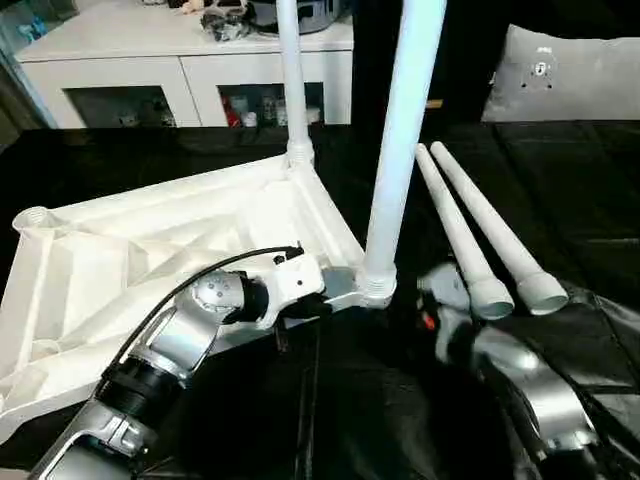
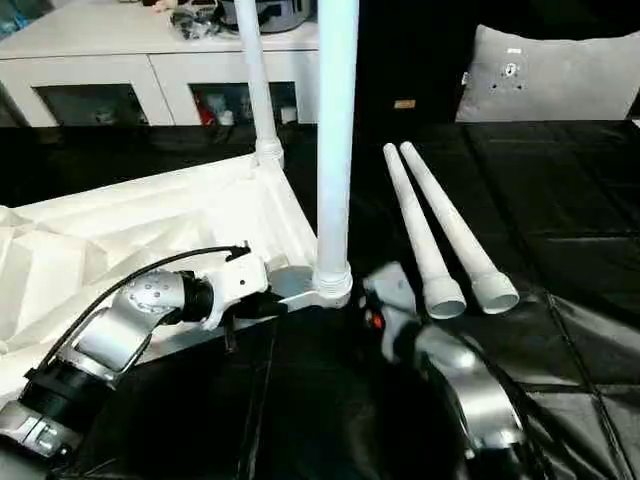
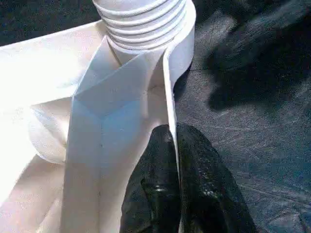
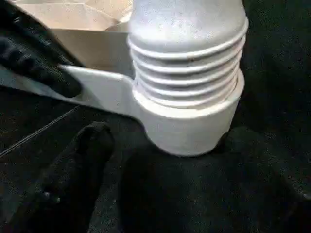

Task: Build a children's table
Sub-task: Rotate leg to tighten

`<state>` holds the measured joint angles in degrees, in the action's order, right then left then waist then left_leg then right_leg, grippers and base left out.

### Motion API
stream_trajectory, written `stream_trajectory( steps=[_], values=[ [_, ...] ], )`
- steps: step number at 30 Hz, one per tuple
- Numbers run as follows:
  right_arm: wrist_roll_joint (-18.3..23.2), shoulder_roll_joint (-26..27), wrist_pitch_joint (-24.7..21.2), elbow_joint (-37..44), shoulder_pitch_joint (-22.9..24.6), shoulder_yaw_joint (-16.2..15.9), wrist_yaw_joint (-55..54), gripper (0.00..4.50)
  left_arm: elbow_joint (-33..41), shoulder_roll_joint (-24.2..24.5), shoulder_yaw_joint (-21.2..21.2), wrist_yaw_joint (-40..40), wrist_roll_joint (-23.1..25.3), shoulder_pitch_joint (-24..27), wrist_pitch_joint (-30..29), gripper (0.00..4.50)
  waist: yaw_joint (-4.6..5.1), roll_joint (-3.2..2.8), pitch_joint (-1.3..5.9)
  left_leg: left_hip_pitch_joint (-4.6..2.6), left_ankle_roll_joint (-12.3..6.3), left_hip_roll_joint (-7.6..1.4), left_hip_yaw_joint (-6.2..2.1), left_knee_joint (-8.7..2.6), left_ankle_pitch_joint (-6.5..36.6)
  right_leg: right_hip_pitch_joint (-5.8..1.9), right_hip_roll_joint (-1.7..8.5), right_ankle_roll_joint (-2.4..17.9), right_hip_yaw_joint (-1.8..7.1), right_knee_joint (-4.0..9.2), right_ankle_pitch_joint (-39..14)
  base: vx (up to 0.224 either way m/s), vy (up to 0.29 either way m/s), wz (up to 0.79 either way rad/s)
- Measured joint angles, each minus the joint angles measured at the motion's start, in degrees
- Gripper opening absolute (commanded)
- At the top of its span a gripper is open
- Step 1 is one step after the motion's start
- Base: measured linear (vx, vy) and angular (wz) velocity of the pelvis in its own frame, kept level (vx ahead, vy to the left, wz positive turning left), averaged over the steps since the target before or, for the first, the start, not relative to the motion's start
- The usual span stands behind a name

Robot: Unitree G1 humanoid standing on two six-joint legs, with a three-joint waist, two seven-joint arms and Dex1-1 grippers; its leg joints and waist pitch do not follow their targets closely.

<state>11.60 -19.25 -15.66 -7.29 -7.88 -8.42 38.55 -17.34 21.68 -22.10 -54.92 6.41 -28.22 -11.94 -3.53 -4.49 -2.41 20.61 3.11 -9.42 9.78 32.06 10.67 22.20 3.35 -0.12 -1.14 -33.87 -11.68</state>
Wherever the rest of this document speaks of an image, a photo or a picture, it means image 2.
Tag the white plastic table top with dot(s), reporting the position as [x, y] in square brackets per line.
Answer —
[120, 240]

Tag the white plastic table leg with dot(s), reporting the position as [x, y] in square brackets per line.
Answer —
[258, 80]
[455, 225]
[420, 230]
[335, 130]

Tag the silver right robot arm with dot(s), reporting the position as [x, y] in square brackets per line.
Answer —
[470, 390]

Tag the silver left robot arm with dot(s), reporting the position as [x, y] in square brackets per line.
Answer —
[110, 340]

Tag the black work mat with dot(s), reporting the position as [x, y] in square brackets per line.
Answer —
[560, 220]

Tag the small yellow label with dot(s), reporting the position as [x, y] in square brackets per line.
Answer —
[404, 103]

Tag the black cabinet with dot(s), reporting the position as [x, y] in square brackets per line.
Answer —
[410, 50]

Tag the dark gear on cabinet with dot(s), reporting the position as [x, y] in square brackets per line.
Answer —
[260, 15]

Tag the white cabinet with glass doors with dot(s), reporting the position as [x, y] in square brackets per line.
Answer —
[100, 50]

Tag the grey cushion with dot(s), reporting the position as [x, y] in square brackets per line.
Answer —
[560, 75]

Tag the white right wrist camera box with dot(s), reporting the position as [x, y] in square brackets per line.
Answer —
[390, 282]

